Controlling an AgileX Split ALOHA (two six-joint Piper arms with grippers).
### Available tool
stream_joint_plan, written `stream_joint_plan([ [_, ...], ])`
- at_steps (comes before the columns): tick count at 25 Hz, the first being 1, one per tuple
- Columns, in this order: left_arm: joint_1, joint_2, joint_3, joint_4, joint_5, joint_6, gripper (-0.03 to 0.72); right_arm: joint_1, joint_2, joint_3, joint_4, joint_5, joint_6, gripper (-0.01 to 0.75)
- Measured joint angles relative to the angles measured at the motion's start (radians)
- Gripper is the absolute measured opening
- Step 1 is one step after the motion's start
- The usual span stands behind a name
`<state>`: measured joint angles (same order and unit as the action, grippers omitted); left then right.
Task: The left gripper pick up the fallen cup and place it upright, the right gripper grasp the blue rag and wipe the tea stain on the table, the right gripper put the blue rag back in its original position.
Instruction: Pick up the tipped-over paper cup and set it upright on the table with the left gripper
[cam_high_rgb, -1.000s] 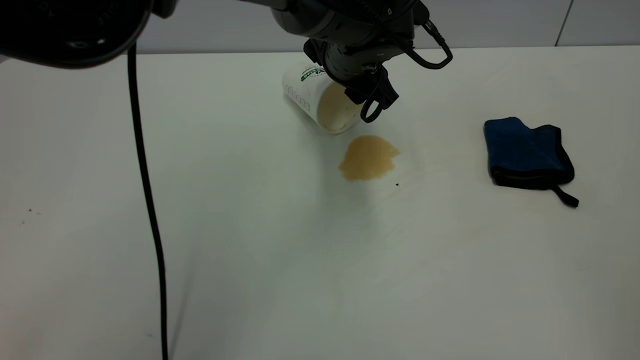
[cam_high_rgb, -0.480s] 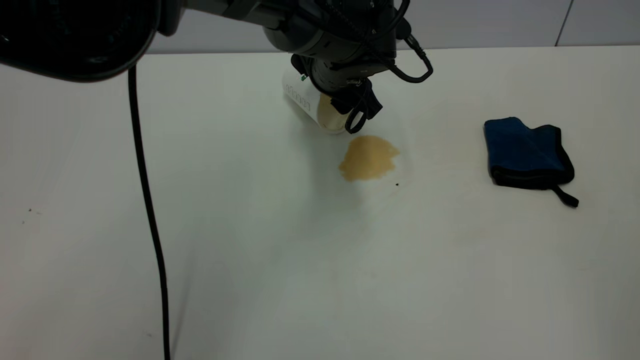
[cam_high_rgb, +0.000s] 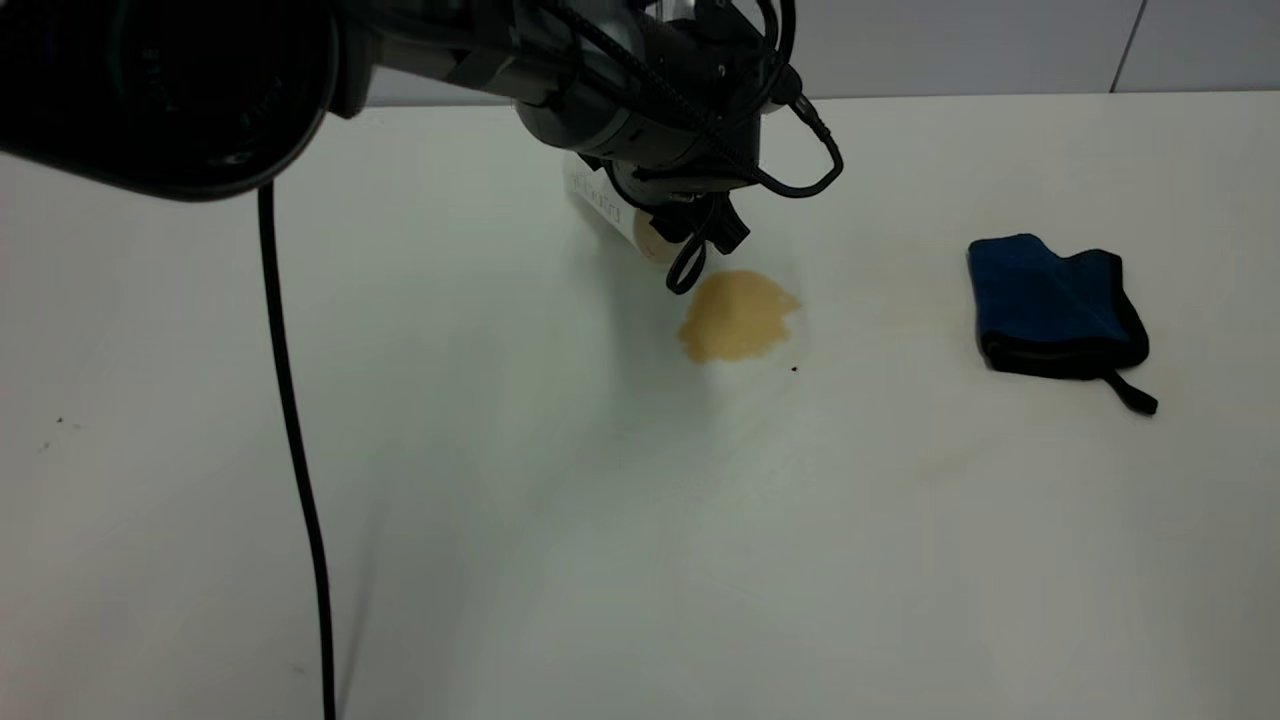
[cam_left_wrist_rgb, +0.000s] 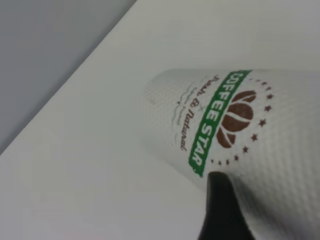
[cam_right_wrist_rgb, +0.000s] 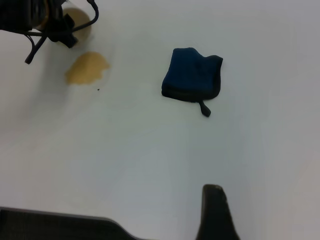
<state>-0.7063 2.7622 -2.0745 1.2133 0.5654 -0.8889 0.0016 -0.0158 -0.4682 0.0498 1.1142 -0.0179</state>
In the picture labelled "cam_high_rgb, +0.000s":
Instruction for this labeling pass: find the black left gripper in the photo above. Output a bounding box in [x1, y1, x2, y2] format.
[515, 0, 803, 257]

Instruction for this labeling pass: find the white paper coffee cup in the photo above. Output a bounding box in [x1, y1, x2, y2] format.
[563, 153, 683, 267]

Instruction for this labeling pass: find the tan coffee spill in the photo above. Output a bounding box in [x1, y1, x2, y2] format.
[677, 269, 802, 364]

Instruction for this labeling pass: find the blue cloth with black trim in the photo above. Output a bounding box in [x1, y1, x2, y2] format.
[966, 233, 1160, 417]

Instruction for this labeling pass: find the short black looped cable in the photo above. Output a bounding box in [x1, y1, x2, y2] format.
[664, 205, 723, 296]

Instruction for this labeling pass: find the black cable with angled plug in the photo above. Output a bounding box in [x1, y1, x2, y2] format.
[752, 92, 845, 199]

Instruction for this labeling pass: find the long black hanging cable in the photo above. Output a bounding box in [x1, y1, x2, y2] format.
[256, 182, 338, 720]

